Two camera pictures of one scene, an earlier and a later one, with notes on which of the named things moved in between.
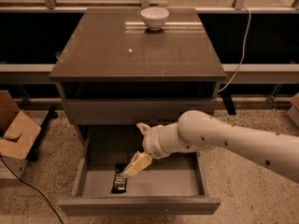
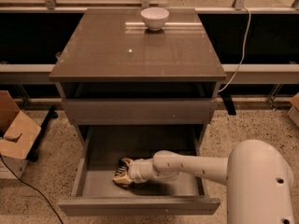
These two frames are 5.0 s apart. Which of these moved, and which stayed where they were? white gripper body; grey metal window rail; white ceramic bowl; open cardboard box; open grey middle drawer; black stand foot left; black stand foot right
Moved: white gripper body
Stayed: black stand foot right; white ceramic bowl; open grey middle drawer; open cardboard box; grey metal window rail; black stand foot left
